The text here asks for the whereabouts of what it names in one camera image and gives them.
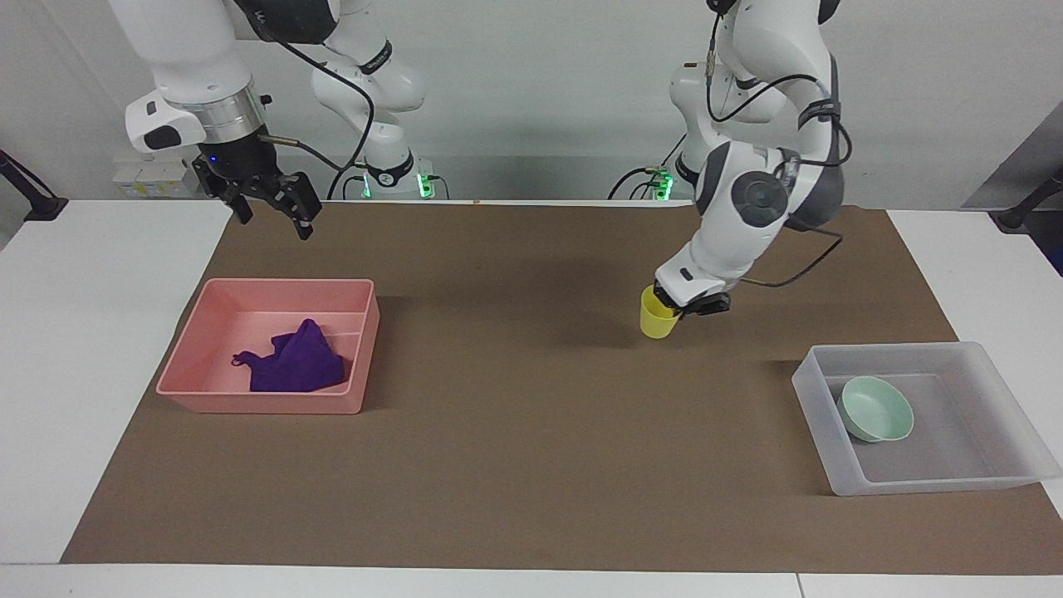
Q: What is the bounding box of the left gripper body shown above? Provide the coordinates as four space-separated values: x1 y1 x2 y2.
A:
683 291 732 317

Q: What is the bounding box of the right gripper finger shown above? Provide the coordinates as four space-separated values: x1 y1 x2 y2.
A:
249 171 323 242
194 163 253 225

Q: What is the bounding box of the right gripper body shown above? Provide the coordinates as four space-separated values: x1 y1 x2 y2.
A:
193 129 281 199

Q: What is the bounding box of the yellow plastic cup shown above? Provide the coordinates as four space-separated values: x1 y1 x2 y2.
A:
639 285 684 341

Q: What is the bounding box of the pink plastic box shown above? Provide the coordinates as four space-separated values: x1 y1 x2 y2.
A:
155 277 382 415

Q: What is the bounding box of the translucent plastic box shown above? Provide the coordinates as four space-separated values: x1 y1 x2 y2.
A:
791 341 1063 498

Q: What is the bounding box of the purple cloth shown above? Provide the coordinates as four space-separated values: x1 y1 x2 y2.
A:
232 318 347 394

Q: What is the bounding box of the black stand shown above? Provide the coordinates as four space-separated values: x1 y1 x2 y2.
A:
0 149 70 223
994 165 1063 234

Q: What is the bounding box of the light green bowl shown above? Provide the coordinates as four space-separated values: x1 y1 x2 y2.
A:
836 375 916 444

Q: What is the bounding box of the black cable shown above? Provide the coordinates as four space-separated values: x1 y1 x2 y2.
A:
734 218 846 290
703 7 854 169
247 12 377 201
607 165 670 201

